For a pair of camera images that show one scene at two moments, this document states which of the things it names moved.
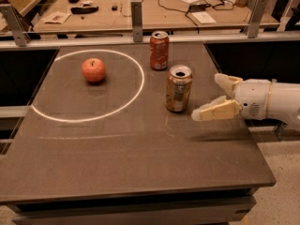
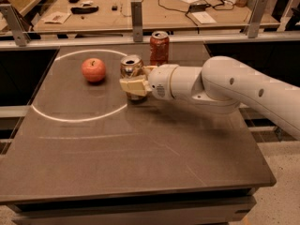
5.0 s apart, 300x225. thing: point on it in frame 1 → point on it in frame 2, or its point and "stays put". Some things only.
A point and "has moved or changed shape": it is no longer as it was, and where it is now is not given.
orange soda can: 178,87 has moved or changed shape
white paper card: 203,18 stays put
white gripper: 252,97 → 159,80
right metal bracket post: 261,4 stays put
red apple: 93,69 stays put
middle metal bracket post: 137,21 stays put
